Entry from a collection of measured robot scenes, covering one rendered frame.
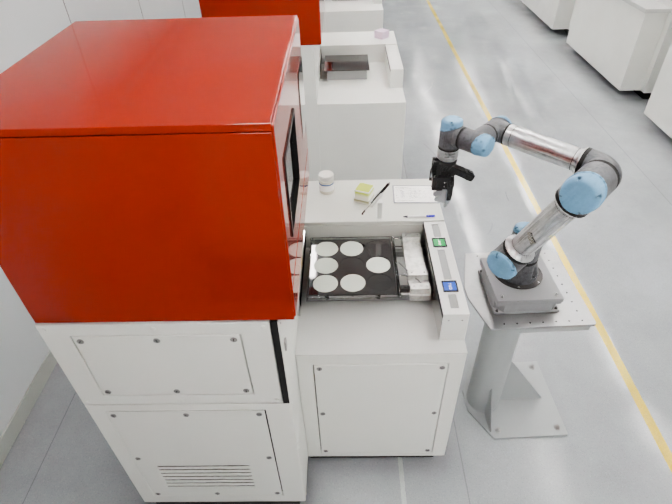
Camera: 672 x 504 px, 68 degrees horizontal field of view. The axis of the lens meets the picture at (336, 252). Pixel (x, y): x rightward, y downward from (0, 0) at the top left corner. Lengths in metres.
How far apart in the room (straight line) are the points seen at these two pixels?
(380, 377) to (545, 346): 1.39
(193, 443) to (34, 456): 1.14
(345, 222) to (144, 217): 1.13
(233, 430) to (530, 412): 1.54
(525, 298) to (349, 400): 0.79
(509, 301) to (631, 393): 1.25
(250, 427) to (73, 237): 0.91
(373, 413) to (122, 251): 1.25
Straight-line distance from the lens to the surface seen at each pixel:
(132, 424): 1.98
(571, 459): 2.74
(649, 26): 6.23
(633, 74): 6.37
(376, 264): 2.06
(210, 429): 1.92
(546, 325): 2.06
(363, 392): 2.03
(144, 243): 1.31
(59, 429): 3.01
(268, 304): 1.37
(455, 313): 1.82
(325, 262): 2.07
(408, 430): 2.28
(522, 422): 2.76
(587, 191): 1.60
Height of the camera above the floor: 2.26
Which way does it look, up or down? 40 degrees down
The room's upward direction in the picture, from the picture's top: 2 degrees counter-clockwise
